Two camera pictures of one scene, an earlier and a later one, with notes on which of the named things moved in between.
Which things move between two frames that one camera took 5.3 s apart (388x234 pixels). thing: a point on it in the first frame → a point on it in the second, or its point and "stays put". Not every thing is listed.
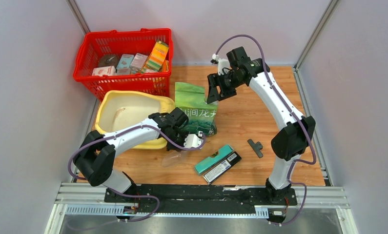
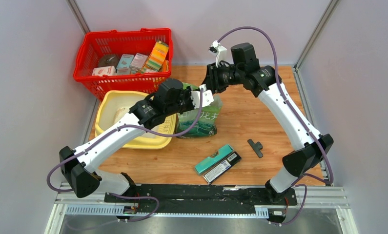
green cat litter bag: x=190 y=98 stays put
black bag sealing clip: x=256 y=147 stays put
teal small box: x=125 y=61 stays put
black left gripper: x=184 y=134 → x=187 y=92
